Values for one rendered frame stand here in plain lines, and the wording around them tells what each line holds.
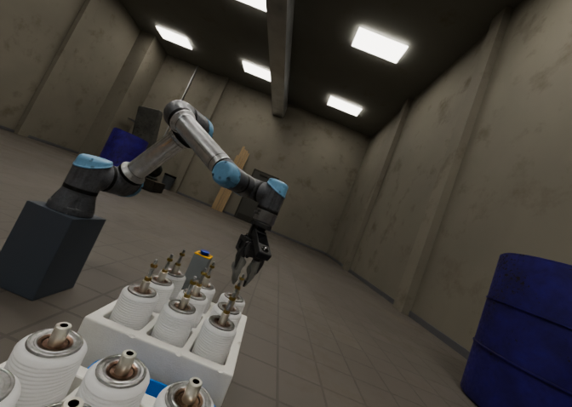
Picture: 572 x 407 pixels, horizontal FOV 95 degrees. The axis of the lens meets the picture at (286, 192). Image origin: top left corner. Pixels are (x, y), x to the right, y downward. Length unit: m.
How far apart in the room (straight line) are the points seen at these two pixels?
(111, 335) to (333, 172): 10.76
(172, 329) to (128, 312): 0.12
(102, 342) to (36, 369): 0.28
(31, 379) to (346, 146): 11.42
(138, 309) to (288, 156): 10.57
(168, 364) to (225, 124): 11.25
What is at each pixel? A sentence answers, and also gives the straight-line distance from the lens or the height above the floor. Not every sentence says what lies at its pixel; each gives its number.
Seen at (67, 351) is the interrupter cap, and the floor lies 0.25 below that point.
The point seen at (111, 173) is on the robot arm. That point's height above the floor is 0.49.
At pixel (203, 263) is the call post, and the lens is 1.19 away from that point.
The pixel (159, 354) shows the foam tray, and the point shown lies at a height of 0.16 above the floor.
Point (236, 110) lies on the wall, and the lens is 11.96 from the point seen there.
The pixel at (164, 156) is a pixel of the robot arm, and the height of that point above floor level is 0.64.
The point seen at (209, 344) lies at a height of 0.21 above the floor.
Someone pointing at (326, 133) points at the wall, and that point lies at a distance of 11.63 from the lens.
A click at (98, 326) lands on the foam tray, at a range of 0.85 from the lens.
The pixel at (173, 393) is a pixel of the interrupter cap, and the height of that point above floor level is 0.25.
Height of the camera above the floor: 0.57
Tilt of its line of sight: 6 degrees up
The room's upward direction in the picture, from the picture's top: 22 degrees clockwise
